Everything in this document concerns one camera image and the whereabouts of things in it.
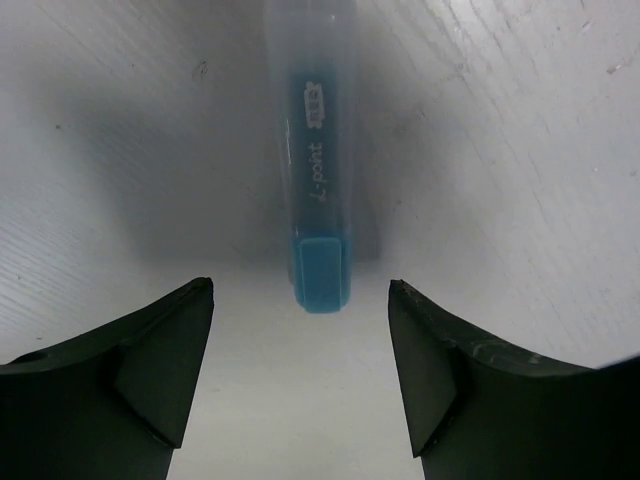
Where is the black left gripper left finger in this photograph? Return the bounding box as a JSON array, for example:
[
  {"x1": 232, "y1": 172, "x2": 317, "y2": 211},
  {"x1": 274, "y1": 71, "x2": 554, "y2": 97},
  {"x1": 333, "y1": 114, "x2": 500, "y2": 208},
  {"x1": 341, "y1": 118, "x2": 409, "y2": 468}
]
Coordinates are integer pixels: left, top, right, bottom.
[{"x1": 1, "y1": 277, "x2": 214, "y2": 479}]

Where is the blue highlighter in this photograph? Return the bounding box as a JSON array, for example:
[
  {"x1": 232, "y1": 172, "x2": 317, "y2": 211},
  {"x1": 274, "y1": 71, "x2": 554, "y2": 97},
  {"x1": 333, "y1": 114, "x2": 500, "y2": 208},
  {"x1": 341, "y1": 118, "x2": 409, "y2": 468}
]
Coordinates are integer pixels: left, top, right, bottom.
[{"x1": 264, "y1": 1, "x2": 357, "y2": 314}]

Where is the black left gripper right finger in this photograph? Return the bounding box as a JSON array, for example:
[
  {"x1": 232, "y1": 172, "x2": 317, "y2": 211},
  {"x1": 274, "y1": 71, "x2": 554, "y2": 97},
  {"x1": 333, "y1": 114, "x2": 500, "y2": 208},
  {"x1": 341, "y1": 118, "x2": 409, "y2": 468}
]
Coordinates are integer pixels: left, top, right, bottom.
[{"x1": 388, "y1": 280, "x2": 639, "y2": 479}]

